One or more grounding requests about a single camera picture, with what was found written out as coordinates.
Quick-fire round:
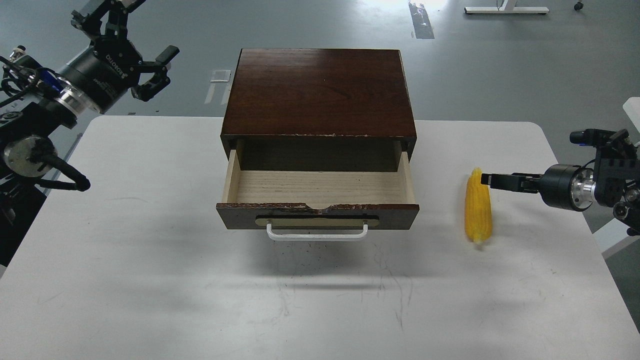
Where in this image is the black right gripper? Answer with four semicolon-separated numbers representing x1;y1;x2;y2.
480;164;596;212

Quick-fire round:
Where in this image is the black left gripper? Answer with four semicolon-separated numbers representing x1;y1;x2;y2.
59;0;179;114

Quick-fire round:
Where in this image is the yellow corn cob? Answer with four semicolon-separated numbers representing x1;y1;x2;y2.
464;167;493;245

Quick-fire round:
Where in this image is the wooden drawer with white handle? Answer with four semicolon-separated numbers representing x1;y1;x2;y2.
215;139;420;242

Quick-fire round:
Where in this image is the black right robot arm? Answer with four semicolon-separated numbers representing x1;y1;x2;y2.
480;129;640;236

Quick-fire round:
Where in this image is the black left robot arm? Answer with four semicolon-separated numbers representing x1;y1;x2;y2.
0;0;179;267

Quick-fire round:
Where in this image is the dark wooden drawer cabinet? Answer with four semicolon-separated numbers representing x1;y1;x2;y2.
221;48;418;173

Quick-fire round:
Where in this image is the white chair base with caster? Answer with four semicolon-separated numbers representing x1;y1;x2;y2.
622;96;640;132

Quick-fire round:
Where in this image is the white desk base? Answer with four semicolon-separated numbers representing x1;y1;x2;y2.
463;0;550;15

